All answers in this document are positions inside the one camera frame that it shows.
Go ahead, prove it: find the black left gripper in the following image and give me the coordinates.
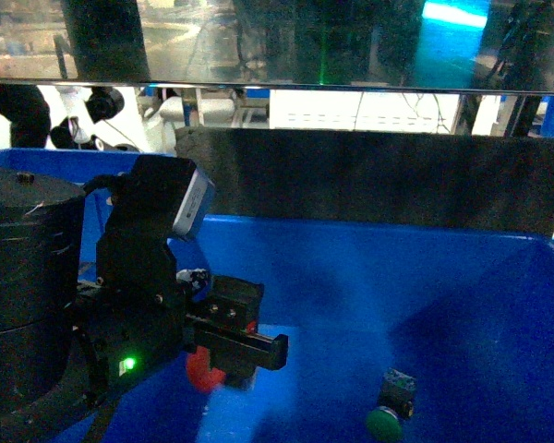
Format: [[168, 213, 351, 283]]
[[73, 156, 288, 406]]

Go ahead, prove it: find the green push button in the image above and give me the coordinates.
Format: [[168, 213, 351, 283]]
[[366, 367, 416, 442]]

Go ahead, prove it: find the red emergency stop button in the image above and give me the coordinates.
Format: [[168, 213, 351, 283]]
[[186, 346, 226, 394]]

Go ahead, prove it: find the blue bin upper left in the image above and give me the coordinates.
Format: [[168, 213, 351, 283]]
[[0, 148, 176, 278]]

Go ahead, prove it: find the large blue target bin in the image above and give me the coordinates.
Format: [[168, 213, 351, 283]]
[[104, 216, 554, 442]]

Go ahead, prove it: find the black foam backing panel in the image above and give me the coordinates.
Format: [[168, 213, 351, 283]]
[[175, 126, 554, 235]]

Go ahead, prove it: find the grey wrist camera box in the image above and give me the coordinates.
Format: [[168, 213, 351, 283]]
[[172, 168, 215, 239]]

